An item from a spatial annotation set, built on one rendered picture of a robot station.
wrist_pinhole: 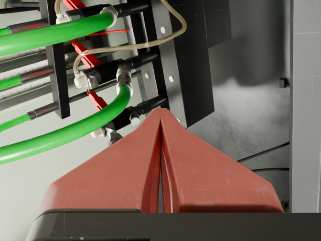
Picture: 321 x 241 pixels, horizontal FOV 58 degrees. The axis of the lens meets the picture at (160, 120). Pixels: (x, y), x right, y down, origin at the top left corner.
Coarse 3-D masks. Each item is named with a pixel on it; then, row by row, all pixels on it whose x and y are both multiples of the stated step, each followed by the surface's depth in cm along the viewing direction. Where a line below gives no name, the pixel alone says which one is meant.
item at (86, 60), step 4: (76, 44) 45; (80, 44) 45; (76, 48) 45; (80, 48) 44; (84, 48) 44; (80, 52) 44; (84, 56) 44; (88, 56) 43; (92, 56) 44; (84, 60) 44; (88, 60) 43; (92, 60) 43; (96, 60) 43; (88, 64) 43; (92, 64) 43; (96, 64) 43; (100, 64) 43
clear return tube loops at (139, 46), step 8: (56, 0) 37; (56, 8) 37; (168, 8) 39; (176, 16) 38; (184, 24) 37; (176, 32) 37; (160, 40) 35; (168, 40) 36; (96, 48) 38; (104, 48) 37; (112, 48) 36; (120, 48) 36; (128, 48) 36; (136, 48) 35; (80, 56) 40
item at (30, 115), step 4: (28, 112) 56; (32, 112) 57; (20, 116) 56; (24, 116) 56; (28, 116) 56; (32, 116) 56; (12, 120) 54; (16, 120) 55; (20, 120) 55; (24, 120) 56; (28, 120) 57; (0, 124) 53; (4, 124) 53; (8, 124) 54; (12, 124) 54; (16, 124) 55; (0, 128) 53; (4, 128) 53; (8, 128) 54
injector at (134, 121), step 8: (160, 96) 51; (144, 104) 49; (152, 104) 50; (160, 104) 51; (128, 112) 47; (136, 112) 46; (144, 112) 49; (112, 120) 45; (120, 120) 45; (128, 120) 46; (136, 120) 45; (112, 128) 45; (120, 128) 46; (104, 136) 44
